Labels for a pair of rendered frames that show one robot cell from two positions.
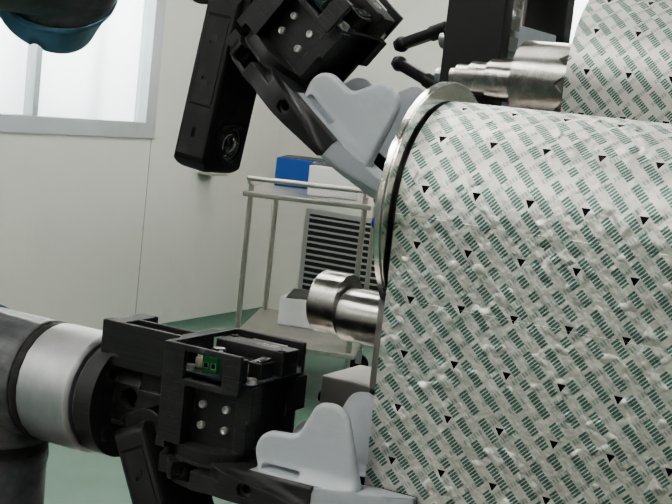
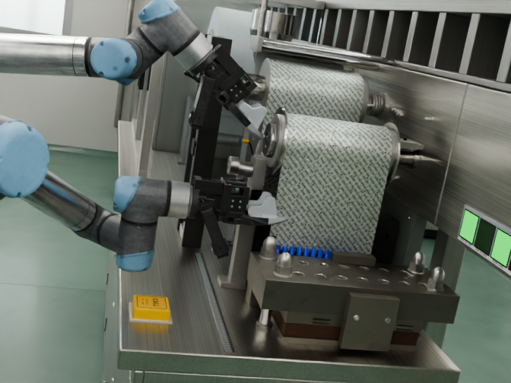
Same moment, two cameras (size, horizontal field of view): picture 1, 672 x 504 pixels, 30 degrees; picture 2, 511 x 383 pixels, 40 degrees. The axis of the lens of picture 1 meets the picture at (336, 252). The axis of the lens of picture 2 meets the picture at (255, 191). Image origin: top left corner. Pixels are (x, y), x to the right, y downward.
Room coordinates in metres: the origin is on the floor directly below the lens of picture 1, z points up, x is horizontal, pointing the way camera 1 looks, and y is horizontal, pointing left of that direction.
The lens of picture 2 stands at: (-0.39, 0.97, 1.48)
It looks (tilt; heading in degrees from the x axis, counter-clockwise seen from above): 13 degrees down; 318
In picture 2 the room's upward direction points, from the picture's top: 10 degrees clockwise
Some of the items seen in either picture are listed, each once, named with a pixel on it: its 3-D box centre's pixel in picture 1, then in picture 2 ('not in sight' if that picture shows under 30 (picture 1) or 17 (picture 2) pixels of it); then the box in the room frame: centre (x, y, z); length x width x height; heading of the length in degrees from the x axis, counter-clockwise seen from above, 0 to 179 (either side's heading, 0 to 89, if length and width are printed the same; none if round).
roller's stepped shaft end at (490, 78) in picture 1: (486, 78); not in sight; (0.98, -0.10, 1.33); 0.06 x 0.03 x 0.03; 61
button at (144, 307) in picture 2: not in sight; (150, 308); (0.70, 0.23, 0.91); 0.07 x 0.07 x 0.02; 61
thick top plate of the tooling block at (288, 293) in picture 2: not in sight; (350, 286); (0.49, -0.11, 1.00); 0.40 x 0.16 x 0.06; 61
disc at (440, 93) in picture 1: (437, 210); (276, 140); (0.72, -0.06, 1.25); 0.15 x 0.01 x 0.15; 151
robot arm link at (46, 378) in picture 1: (89, 388); (179, 199); (0.77, 0.14, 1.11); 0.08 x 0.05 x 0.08; 151
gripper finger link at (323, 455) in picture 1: (332, 456); (269, 210); (0.66, -0.01, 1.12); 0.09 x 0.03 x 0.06; 60
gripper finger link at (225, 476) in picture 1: (251, 477); (246, 218); (0.68, 0.03, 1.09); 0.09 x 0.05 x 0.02; 60
